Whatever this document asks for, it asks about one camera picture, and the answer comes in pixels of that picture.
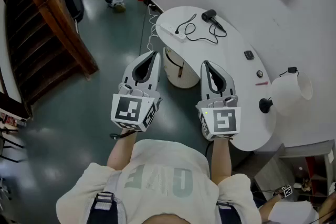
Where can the person's right forearm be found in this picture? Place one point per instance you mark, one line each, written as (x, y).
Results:
(221, 160)

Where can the thin red pen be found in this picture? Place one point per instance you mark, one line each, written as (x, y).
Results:
(262, 83)

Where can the white power strip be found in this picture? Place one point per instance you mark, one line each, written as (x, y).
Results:
(168, 29)

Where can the black round cable plug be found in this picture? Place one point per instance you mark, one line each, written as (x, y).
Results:
(177, 32)

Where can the grey cabinet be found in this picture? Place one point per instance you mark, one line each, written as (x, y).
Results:
(270, 173)

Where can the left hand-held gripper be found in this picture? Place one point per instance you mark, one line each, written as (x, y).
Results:
(126, 110)

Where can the black hair dryer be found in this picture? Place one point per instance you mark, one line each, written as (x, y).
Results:
(208, 15)

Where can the small round black object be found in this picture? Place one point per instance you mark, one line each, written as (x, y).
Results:
(260, 74)

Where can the white cylindrical table base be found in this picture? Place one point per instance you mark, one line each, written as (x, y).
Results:
(181, 76)

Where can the brown wooden staircase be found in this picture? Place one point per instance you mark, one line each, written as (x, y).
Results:
(39, 42)

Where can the small black rectangular device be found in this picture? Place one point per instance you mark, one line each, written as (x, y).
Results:
(249, 55)

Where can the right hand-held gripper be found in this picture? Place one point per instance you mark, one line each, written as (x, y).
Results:
(223, 120)

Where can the white shade table lamp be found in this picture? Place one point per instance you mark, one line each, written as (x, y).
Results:
(286, 94)

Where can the person's left forearm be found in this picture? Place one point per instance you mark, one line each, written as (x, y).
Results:
(120, 152)

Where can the black bin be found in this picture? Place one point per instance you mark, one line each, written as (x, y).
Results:
(73, 2)

